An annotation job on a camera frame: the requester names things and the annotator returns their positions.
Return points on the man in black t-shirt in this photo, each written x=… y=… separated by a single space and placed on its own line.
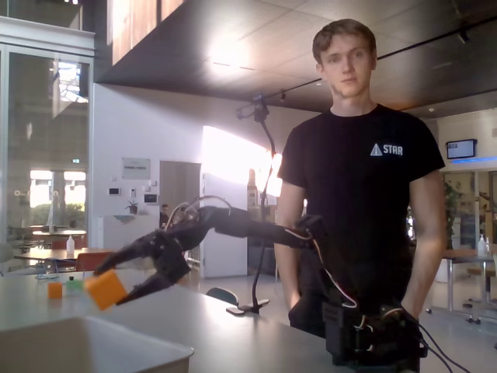
x=361 y=186

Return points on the white door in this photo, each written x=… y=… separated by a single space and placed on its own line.
x=225 y=256

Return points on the wall mounted screen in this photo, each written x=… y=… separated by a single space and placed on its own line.
x=461 y=149

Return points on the orange chair wide backrest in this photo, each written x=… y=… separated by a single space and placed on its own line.
x=91 y=261

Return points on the dark chair backrest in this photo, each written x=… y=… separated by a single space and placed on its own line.
x=223 y=295

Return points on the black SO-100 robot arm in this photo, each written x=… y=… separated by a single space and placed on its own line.
x=252 y=229

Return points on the ceiling track spotlight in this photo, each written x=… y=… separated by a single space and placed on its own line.
x=283 y=97
x=464 y=37

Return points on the white plant pot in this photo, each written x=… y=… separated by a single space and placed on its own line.
x=444 y=272

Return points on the seated person dark clothes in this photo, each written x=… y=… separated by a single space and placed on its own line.
x=164 y=213

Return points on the white wall notice board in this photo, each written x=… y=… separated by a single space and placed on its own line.
x=136 y=168

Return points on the green flat block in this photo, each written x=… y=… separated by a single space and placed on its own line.
x=74 y=286

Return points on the man's right forearm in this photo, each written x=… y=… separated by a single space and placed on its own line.
x=289 y=268

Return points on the tall green potted plant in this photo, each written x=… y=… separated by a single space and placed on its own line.
x=453 y=210

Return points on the webcam on gooseneck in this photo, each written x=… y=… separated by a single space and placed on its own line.
x=254 y=109

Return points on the sanitiser bottle with pump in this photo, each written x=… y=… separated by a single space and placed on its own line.
x=482 y=246

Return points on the white plastic bin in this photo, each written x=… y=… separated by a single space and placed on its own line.
x=89 y=346

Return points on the wooden cafe table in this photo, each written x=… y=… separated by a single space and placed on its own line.
x=62 y=253

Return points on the small orange cube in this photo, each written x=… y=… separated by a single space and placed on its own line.
x=55 y=290

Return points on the small potted plant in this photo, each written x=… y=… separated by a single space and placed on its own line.
x=132 y=206

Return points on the grey table metal legs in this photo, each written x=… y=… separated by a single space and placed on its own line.
x=466 y=254

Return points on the clear sanitiser bottle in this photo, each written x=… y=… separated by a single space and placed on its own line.
x=70 y=245

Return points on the black gooseneck clamp mount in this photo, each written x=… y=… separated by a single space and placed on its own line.
x=259 y=264

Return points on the man's left forearm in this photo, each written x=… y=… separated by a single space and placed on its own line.
x=423 y=272

